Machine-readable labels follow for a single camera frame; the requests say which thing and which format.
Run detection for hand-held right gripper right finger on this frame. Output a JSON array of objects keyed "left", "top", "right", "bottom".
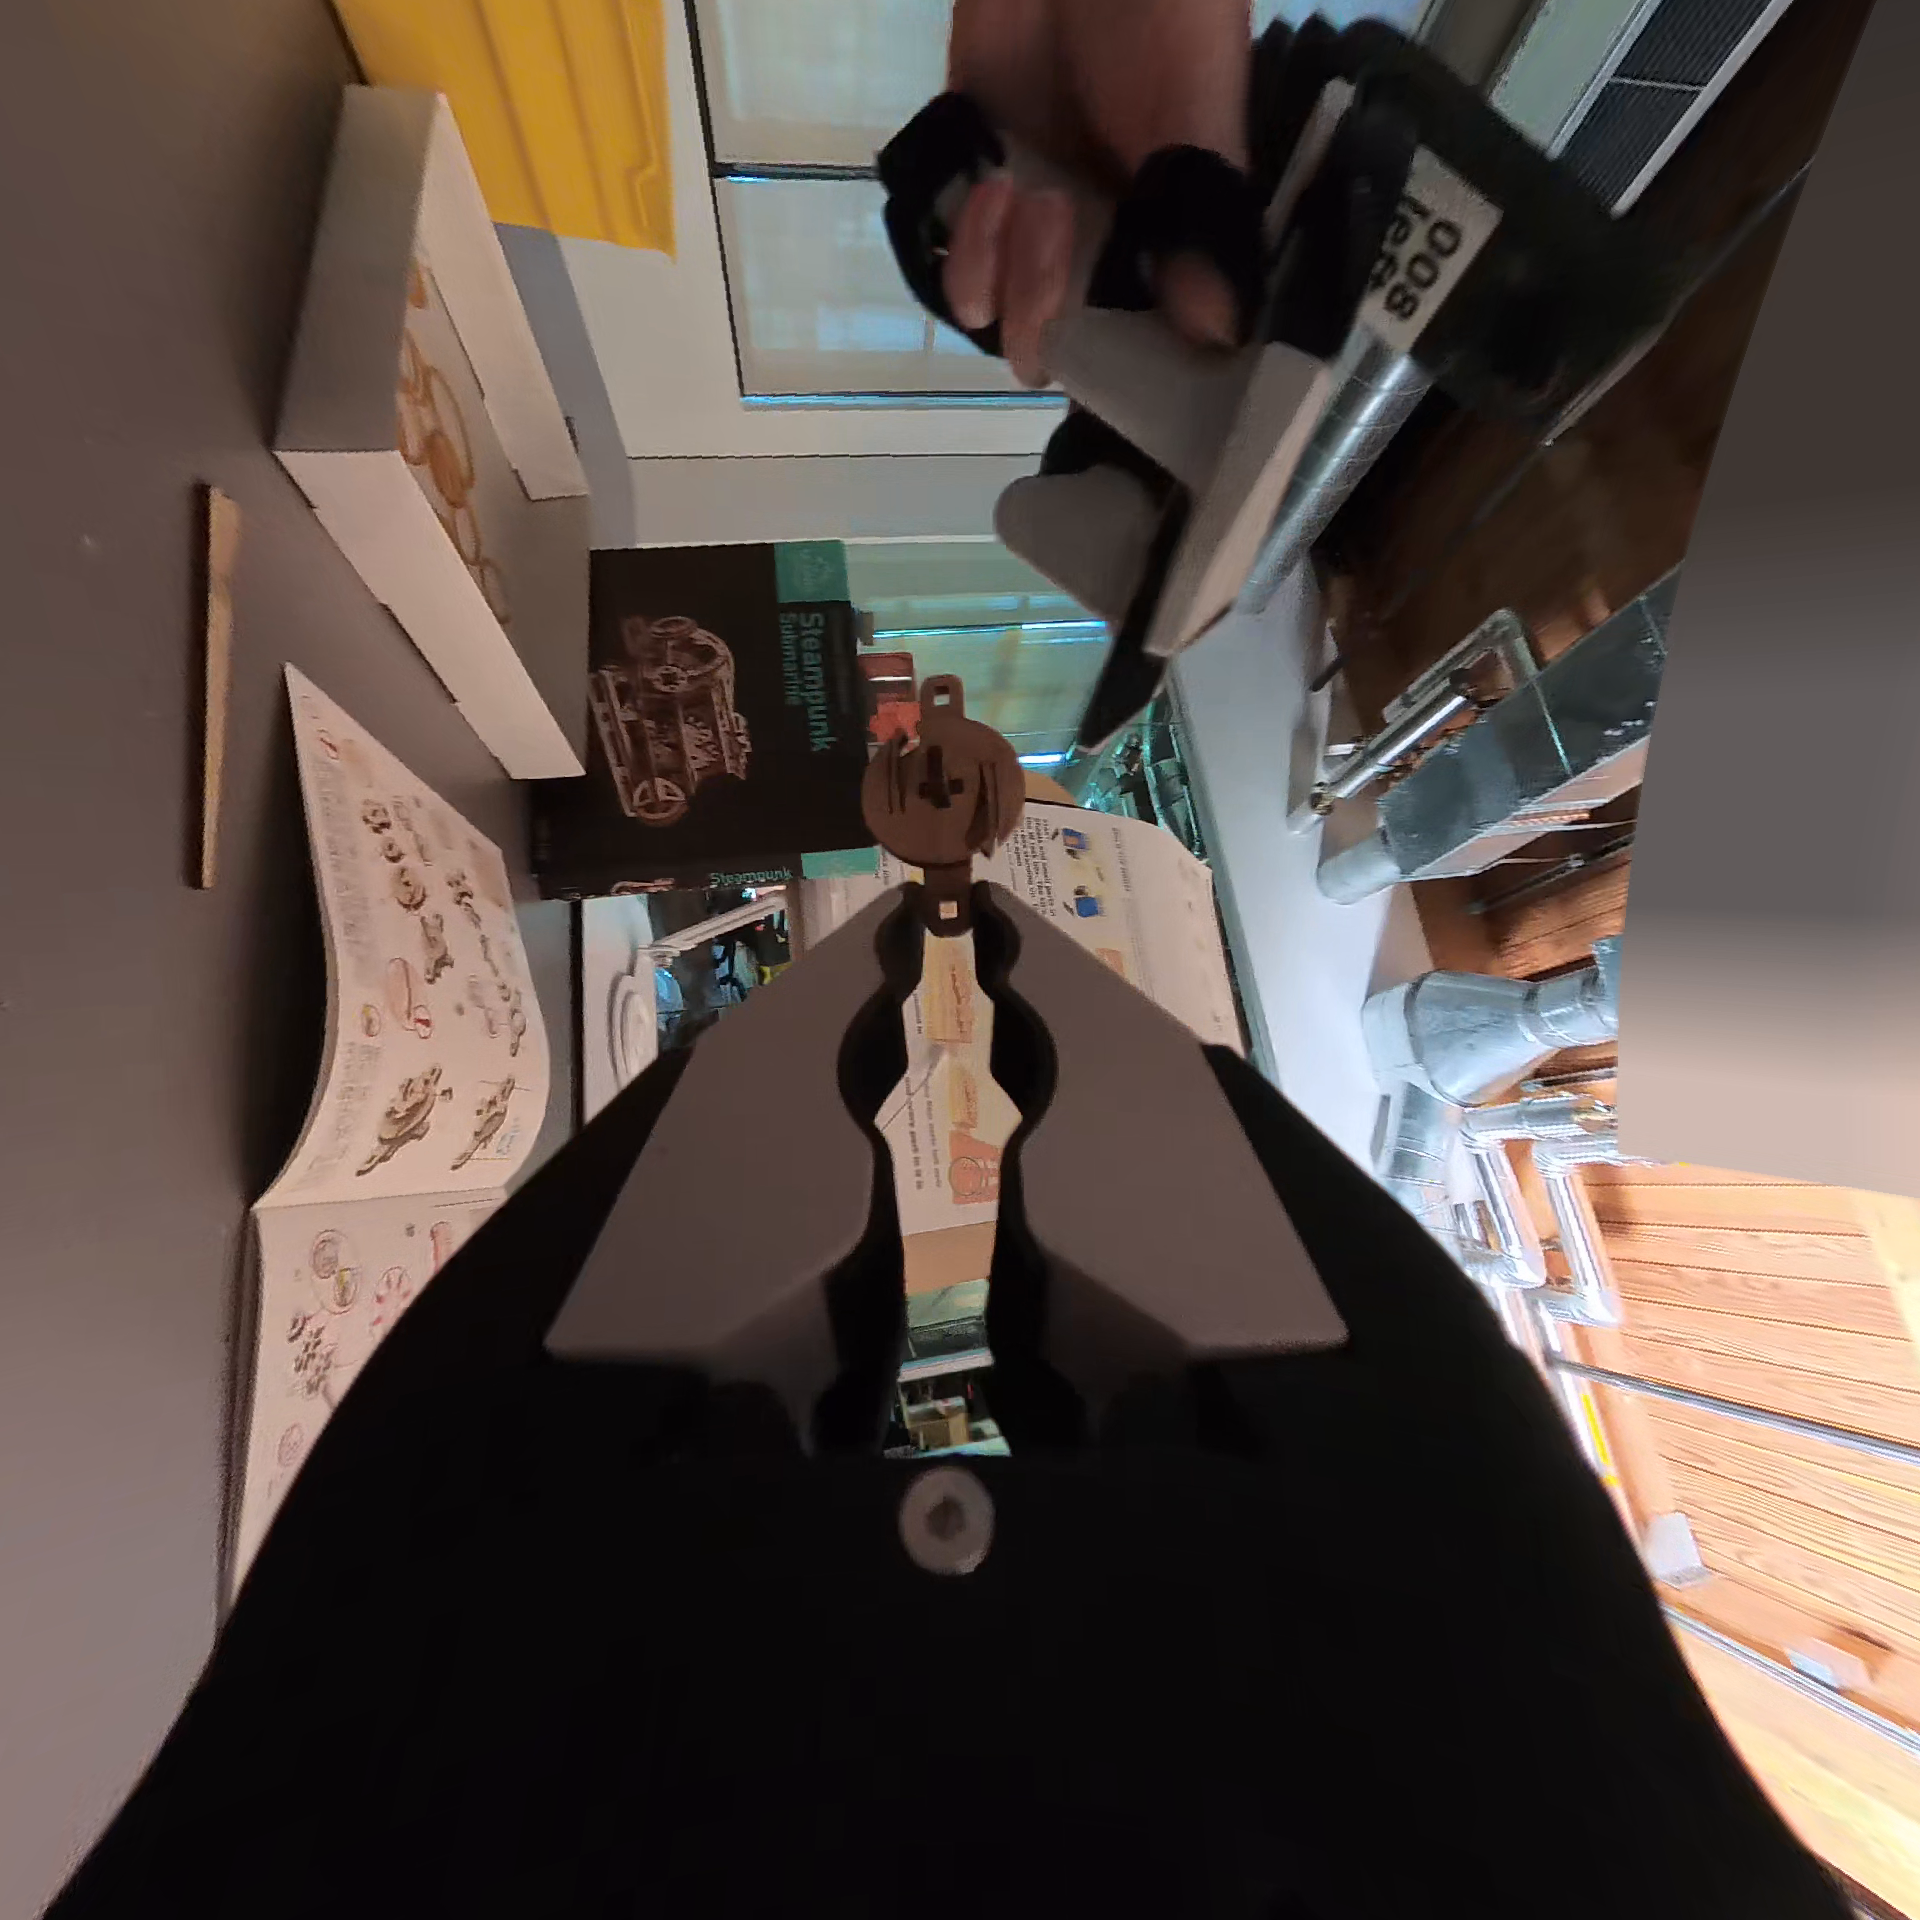
[{"left": 968, "top": 883, "right": 1351, "bottom": 1452}]

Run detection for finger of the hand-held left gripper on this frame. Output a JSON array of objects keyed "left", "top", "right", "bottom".
[{"left": 1076, "top": 361, "right": 1340, "bottom": 751}]

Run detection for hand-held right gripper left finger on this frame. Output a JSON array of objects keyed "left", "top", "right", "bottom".
[{"left": 541, "top": 884, "right": 923, "bottom": 1452}]

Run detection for small wooden gear piece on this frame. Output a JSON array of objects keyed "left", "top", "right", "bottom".
[{"left": 861, "top": 675, "right": 1030, "bottom": 945}]

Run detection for wooden parts sheet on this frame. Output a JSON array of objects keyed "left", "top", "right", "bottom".
[{"left": 185, "top": 482, "right": 244, "bottom": 890}]

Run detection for person's left hand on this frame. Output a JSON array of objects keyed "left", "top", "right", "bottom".
[{"left": 944, "top": 0, "right": 1259, "bottom": 397}]

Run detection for ceiling air vent unit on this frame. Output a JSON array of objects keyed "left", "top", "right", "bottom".
[{"left": 1415, "top": 0, "right": 1802, "bottom": 205}]

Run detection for printed instruction sign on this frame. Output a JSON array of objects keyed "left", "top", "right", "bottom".
[{"left": 876, "top": 794, "right": 1250, "bottom": 1309}]

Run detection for instruction booklet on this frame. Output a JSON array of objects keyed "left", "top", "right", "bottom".
[{"left": 223, "top": 664, "right": 553, "bottom": 1614}]

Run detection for black product box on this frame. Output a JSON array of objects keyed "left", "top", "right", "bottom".
[{"left": 528, "top": 536, "right": 887, "bottom": 903}]

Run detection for frosted glass window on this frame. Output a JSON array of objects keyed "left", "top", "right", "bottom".
[{"left": 686, "top": 0, "right": 1082, "bottom": 405}]

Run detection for yellow plastic bin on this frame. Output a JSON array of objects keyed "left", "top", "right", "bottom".
[{"left": 329, "top": 0, "right": 678, "bottom": 251}]

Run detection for pile of rubber bands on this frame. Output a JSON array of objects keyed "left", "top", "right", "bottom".
[{"left": 392, "top": 263, "right": 515, "bottom": 624}]

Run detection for white cardboard box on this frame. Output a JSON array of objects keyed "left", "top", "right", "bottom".
[{"left": 273, "top": 84, "right": 589, "bottom": 782}]

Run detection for silver round ventilation duct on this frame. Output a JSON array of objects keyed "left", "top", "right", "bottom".
[
  {"left": 1242, "top": 333, "right": 1445, "bottom": 606},
  {"left": 1362, "top": 943, "right": 1625, "bottom": 1202}
]

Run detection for silver rectangular ventilation duct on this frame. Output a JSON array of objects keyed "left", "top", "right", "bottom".
[{"left": 1290, "top": 570, "right": 1681, "bottom": 903}]

